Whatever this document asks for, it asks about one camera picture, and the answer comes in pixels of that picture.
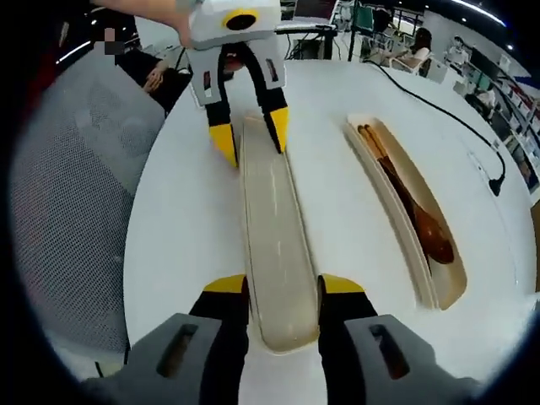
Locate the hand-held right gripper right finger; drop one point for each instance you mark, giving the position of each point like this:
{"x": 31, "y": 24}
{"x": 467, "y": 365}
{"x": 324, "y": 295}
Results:
{"x": 392, "y": 358}

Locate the storage shelf with white bins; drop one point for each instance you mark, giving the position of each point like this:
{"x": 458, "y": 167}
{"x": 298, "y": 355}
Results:
{"x": 519, "y": 109}

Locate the grey mesh office chair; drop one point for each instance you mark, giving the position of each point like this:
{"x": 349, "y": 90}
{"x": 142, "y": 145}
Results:
{"x": 63, "y": 190}

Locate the white laptop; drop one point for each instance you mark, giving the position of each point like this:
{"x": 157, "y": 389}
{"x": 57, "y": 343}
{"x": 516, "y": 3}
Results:
{"x": 314, "y": 8}

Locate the beige cutlery case base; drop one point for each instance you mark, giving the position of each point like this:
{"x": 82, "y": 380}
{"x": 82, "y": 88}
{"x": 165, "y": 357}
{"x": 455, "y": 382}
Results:
{"x": 449, "y": 278}

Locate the brown wooden spoon utensil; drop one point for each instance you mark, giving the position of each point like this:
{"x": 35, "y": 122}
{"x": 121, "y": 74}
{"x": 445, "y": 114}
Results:
{"x": 432, "y": 236}

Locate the white table socket plate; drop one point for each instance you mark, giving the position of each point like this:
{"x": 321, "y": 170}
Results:
{"x": 476, "y": 162}

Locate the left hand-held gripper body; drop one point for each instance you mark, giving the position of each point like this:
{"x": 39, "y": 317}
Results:
{"x": 211, "y": 29}

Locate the person's left hand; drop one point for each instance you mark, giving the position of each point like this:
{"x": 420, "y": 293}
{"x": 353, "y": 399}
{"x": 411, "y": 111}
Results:
{"x": 160, "y": 10}

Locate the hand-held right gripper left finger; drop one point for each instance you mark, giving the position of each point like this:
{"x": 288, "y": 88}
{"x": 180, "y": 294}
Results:
{"x": 169, "y": 358}

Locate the beige cutlery case lid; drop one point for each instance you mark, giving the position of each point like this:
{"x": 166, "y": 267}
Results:
{"x": 274, "y": 232}

